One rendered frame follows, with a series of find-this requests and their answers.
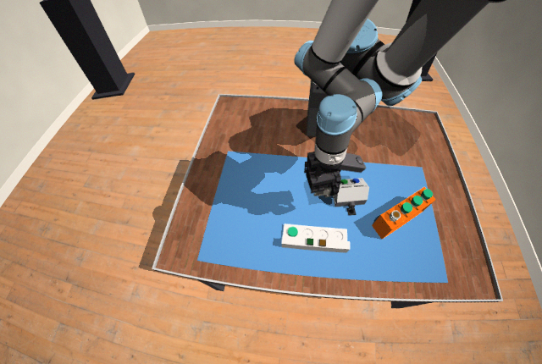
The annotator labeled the orange test tube rack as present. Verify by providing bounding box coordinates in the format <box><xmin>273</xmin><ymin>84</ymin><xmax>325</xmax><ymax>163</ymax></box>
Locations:
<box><xmin>372</xmin><ymin>187</ymin><xmax>436</xmax><ymax>239</ymax></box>

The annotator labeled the blue flat mat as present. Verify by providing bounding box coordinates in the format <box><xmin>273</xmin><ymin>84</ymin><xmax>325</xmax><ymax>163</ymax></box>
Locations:
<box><xmin>197</xmin><ymin>152</ymin><xmax>448</xmax><ymax>283</ymax></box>

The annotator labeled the green round cap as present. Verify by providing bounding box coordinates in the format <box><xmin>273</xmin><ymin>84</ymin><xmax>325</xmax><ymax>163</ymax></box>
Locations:
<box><xmin>288</xmin><ymin>227</ymin><xmax>298</xmax><ymax>237</ymax></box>
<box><xmin>422</xmin><ymin>189</ymin><xmax>433</xmax><ymax>200</ymax></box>
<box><xmin>412</xmin><ymin>196</ymin><xmax>423</xmax><ymax>207</ymax></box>
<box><xmin>401</xmin><ymin>202</ymin><xmax>412</xmax><ymax>213</ymax></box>

